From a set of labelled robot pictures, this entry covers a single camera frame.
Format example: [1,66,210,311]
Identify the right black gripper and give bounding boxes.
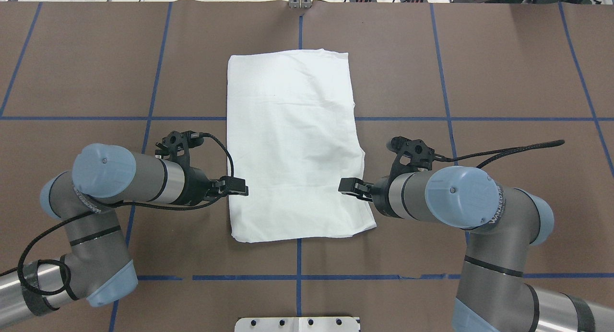
[338,176,393,217]

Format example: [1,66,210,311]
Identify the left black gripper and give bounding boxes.
[180,166,248,207]

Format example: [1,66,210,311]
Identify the white printed t-shirt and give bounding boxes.
[226,48,377,244]

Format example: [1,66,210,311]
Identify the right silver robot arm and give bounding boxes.
[338,166,614,332]

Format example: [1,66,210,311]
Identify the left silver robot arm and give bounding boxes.
[1,132,248,327]

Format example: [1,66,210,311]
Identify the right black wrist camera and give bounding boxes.
[386,137,436,180]

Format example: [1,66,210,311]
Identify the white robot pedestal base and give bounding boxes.
[234,316,362,332]

